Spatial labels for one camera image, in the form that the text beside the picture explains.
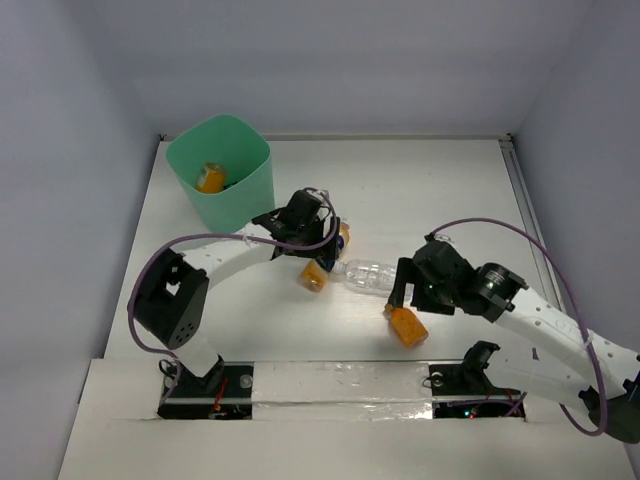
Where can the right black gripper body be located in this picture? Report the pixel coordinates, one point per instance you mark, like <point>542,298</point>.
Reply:
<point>436,297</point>

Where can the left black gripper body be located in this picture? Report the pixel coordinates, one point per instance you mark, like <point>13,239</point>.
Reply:
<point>329,245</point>

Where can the large clear water bottle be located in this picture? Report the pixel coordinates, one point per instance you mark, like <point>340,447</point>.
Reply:
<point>366,276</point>

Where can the blue label yellow bottle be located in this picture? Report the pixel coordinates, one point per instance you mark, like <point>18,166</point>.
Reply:
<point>316,273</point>

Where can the small orange juice bottle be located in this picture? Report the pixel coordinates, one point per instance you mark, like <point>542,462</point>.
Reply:
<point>406,325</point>

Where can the short orange bottle yellow cap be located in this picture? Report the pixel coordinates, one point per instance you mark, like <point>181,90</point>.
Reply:
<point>211,179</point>

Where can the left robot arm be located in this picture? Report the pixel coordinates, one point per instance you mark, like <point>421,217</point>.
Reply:
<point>166,305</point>

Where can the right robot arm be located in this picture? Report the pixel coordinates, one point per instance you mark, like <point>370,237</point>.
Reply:
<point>578,369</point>

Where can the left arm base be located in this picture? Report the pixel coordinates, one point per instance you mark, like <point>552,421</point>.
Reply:
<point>223,394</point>

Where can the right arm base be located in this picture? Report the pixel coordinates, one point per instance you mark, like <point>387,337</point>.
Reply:
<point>461,390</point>

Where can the green plastic bin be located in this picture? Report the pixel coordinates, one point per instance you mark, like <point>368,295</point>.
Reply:
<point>225,168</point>

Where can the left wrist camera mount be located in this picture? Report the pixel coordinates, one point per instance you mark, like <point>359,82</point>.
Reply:
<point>323,195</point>

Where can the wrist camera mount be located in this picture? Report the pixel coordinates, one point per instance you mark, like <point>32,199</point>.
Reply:
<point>323,195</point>
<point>432,236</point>

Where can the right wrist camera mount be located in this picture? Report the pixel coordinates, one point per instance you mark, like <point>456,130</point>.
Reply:
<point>432,236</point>

